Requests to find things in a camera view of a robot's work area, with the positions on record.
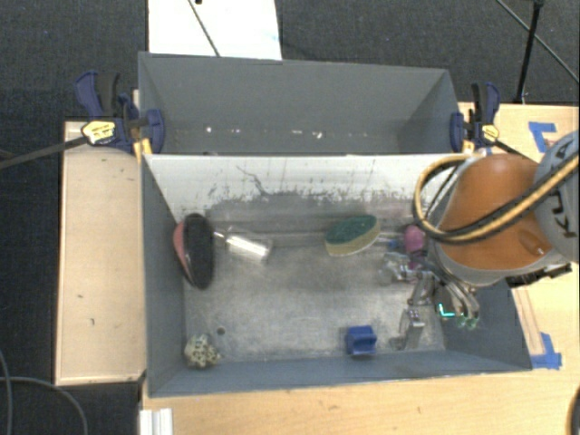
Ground pink and clear spray bottle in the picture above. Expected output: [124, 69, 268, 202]
[377, 224, 430, 287]

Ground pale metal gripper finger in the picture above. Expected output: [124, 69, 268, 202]
[389, 308, 427, 352]
[408, 274, 434, 307]

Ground blue plastic block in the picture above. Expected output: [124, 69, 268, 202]
[343, 324, 379, 358]

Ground pale wood flat board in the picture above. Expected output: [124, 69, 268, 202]
[53, 120, 149, 387]

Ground green and yellow sponge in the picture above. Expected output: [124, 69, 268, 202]
[324, 214, 382, 258]

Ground grey metal bin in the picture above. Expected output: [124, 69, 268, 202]
[137, 51, 534, 399]

